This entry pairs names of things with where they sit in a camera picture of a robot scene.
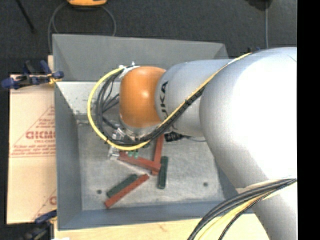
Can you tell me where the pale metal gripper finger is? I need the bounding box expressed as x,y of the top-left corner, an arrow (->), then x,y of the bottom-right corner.
107,145 -> 122,161

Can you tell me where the red-brown flat block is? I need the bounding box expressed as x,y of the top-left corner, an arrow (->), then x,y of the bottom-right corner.
104,173 -> 150,209
151,133 -> 165,176
117,151 -> 162,173

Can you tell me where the dark green flat block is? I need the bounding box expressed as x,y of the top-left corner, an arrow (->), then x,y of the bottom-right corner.
106,173 -> 139,199
156,155 -> 169,190

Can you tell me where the grey metal bin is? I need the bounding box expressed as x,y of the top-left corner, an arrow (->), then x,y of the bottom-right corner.
51,33 -> 255,230

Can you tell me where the brown cardboard board red print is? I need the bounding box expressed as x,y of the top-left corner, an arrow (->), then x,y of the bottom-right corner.
6,73 -> 58,225

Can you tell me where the black cylinder on white bracket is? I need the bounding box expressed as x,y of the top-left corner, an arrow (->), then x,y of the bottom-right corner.
163,131 -> 188,143

